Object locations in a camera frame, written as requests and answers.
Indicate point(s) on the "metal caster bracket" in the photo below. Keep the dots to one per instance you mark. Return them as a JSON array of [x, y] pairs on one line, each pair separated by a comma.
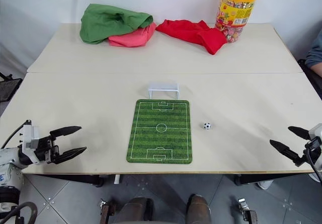
[[247, 212], [105, 212]]

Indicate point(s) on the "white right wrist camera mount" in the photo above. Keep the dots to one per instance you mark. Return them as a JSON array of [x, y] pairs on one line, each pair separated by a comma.
[[316, 131]]

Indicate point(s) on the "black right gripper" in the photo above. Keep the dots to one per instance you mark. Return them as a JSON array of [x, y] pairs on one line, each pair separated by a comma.
[[310, 156]]

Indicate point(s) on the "dark rounded shape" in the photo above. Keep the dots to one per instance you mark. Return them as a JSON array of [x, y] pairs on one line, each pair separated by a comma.
[[198, 210]]

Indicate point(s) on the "green soccer field mat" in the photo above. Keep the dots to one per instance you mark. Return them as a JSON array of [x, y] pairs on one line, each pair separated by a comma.
[[161, 138]]

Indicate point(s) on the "pink cloth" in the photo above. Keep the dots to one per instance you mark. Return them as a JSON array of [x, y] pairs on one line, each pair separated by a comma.
[[133, 39]]

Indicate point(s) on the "green cloth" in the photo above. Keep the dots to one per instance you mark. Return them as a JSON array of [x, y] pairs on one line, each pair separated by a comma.
[[108, 24]]

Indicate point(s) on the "black folding stand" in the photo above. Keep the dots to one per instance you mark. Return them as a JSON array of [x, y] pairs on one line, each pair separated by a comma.
[[8, 88]]

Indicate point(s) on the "red cloth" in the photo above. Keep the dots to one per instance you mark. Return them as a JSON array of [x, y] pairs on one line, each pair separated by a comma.
[[201, 34]]

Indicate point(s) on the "person in grey-blue sleeve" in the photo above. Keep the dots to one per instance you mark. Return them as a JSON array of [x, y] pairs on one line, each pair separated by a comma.
[[315, 58]]

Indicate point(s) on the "white miniature goal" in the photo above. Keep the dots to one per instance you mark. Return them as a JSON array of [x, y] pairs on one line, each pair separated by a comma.
[[163, 90]]

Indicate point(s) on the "white shoe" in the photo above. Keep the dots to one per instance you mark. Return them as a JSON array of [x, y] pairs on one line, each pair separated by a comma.
[[316, 177], [264, 184]]

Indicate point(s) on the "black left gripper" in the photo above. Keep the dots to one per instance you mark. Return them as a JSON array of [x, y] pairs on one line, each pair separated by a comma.
[[46, 147]]

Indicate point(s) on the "white table leg piece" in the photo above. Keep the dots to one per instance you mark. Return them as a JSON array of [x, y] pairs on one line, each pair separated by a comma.
[[117, 180]]

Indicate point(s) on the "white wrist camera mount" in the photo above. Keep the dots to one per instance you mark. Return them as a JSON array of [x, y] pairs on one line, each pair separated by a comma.
[[316, 131], [29, 136]]

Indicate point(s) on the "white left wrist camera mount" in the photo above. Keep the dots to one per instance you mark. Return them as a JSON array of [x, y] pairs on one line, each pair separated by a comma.
[[29, 136]]

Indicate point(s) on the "black table frame beam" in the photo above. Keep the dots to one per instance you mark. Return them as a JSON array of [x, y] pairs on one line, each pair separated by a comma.
[[271, 178], [68, 179]]

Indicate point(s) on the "miniature soccer ball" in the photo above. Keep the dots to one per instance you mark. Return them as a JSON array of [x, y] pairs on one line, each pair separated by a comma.
[[207, 126]]

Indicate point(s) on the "candy jar with orange lid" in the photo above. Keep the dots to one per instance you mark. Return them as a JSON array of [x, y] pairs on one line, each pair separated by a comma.
[[235, 15]]

